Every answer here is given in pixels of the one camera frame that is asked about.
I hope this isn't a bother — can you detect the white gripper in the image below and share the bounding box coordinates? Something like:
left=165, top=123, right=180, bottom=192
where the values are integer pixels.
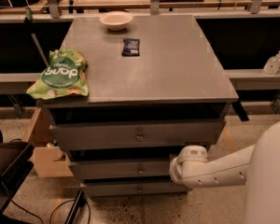
left=169, top=158, right=183, bottom=185

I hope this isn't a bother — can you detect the grey drawer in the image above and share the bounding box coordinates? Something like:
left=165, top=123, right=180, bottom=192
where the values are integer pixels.
left=81, top=176, right=191, bottom=197
left=69, top=156, right=174, bottom=180
left=50, top=120, right=224, bottom=150

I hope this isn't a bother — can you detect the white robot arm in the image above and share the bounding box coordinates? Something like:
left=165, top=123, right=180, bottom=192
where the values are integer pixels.
left=169, top=121, right=280, bottom=224

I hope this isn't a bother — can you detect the grey bottom drawer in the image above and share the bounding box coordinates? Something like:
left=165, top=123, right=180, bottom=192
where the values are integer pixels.
left=81, top=176, right=191, bottom=197

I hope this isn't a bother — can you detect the grey top drawer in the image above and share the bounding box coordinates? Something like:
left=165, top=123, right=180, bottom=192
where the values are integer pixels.
left=50, top=120, right=224, bottom=150

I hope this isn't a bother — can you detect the grey drawer cabinet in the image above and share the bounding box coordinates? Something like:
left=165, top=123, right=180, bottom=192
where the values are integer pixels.
left=35, top=14, right=240, bottom=198

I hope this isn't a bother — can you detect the dark blue snack packet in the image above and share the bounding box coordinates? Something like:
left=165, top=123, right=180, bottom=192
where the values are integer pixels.
left=121, top=38, right=140, bottom=56

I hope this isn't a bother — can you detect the wooden box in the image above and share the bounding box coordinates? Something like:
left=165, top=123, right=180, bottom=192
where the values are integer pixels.
left=22, top=107, right=73, bottom=178

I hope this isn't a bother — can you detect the clear sanitizer bottle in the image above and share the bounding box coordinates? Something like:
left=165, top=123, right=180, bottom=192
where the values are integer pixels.
left=263, top=50, right=280, bottom=75

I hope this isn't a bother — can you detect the green chips bag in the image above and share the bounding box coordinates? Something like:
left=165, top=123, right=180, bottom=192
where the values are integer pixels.
left=26, top=49, right=89, bottom=100

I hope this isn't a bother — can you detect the white bowl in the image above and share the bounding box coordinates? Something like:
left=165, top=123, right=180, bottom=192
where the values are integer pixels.
left=100, top=11, right=133, bottom=32

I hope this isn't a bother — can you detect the black chair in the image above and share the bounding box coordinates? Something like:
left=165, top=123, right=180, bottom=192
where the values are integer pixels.
left=0, top=141, right=35, bottom=216

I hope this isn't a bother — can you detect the black floor cable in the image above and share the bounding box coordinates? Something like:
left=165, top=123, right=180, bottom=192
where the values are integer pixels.
left=3, top=184, right=91, bottom=224

